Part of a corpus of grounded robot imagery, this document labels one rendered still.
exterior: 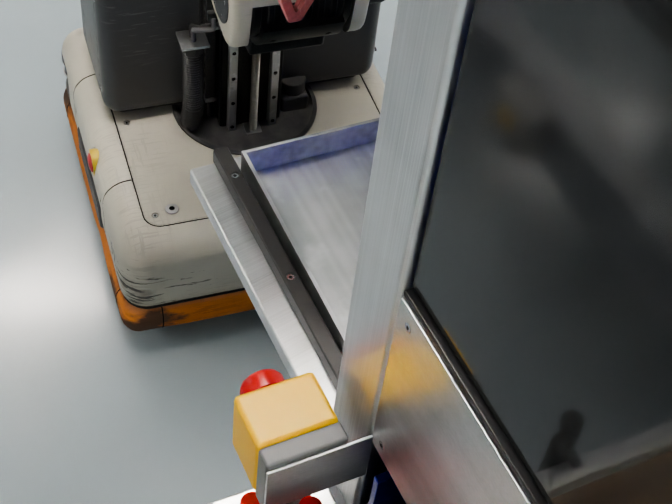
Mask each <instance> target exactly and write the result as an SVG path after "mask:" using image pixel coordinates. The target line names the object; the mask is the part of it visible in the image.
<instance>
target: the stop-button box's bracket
mask: <svg viewBox="0 0 672 504"><path fill-rule="evenodd" d="M372 440H373V436H372V435H369V436H366V437H363V438H361V439H358V440H355V441H352V442H349V443H347V444H344V445H341V446H338V447H335V448H333V449H330V450H327V451H324V452H321V453H319V454H316V455H313V456H310V457H307V458H305V459H302V460H299V461H296V462H293V463H291V464H288V465H285V466H282V467H279V468H277V469H274V470H271V471H268V472H267V473H266V485H265V496H264V504H287V503H290V502H292V501H295V500H298V499H300V498H303V497H306V496H308V495H311V494H314V493H317V492H319V491H322V490H325V489H327V488H330V487H333V486H336V485H338V484H341V483H344V482H346V481H349V480H352V479H355V478H357V477H360V476H363V475H365V473H366V468H367V463H368V459H369V454H370V449H371V444H372Z"/></svg>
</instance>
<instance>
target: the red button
mask: <svg viewBox="0 0 672 504"><path fill-rule="evenodd" d="M284 380H285V379H284V377H283V375H282V374H281V373H280V372H278V371H276V370H274V369H263V370H259V371H257V372H255V373H253V374H251V375H250V376H248V377H247V378H246V379H245V380H244V381H243V382H242V384H241V387H240V395H242V394H245V393H248V392H251V391H254V390H257V389H260V388H263V387H266V386H269V385H272V384H275V383H278V382H281V381H284Z"/></svg>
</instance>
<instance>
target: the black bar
mask: <svg viewBox="0 0 672 504"><path fill-rule="evenodd" d="M213 162H214V164H215V166H216V168H217V169H218V171H219V173H220V175H221V177H222V179H223V181H224V182H225V184H226V186H227V188H228V190H229V192H230V194H231V195H232V197H233V199H234V201H235V203H236V205H237V207H238V208H239V210H240V212H241V214H242V216H243V218H244V220H245V221H246V223H247V225H248V227H249V229H250V231H251V233H252V234H253V236H254V238H255V240H256V242H257V244H258V246H259V247H260V249H261V251H262V253H263V255H264V257H265V259H266V261H267V262H268V264H269V266H270V268H271V270H272V272H273V274H274V275H275V277H276V279H277V281H278V283H279V285H280V287H281V288H282V290H283V292H284V294H285V296H286V298H287V300H288V301H289V303H290V305H291V307H292V309H293V311H294V313H295V314H296V316H297V318H298V320H299V322H300V324H301V326H302V327H303V329H304V331H305V333H306V335H307V337H308V339H309V340H310V342H311V344H312V346H313V348H314V350H315V352H316V353H317V355H318V357H319V359H320V361H321V363H322V365H323V366H324V368H325V370H326V372H327V374H328V376H329V378H330V379H331V381H332V383H333V385H334V387H335V389H336V391H337V385H338V379H339V372H340V366H341V360H342V352H341V351H340V349H339V347H338V345H337V343H336V342H335V340H334V338H333V336H332V334H331V333H330V331H329V329H328V327H327V325H326V324H325V322H324V320H323V318H322V316H321V315H320V313H319V311H318V309H317V307H316V306H315V304H314V302H313V300H312V298H311V296H310V295H309V293H308V291H307V289H306V287H305V286H304V284H303V282H302V280H301V278H300V277H299V275H298V273H297V271H296V269H295V268H294V266H293V264H292V262H291V260H290V259H289V257H288V255H287V253H286V251H285V250H284V248H283V246H282V244H281V242H280V241H279V239H278V237H277V235H276V233H275V232H274V230H273V228H272V226H271V224H270V223H269V221H268V219H267V217H266V215H265V214H264V212H263V210H262V208H261V206H260V204H259V203H258V201H257V199H256V197H255V195H254V194H253V192H252V190H251V188H250V186H249V185H248V183H247V181H246V179H245V177H244V176H243V174H242V172H241V170H240V168H239V167H238V165H237V163H236V161H235V159H234V158H233V156H232V154H231V152H230V150H229V149H228V147H223V148H219V149H215V150H214V151H213Z"/></svg>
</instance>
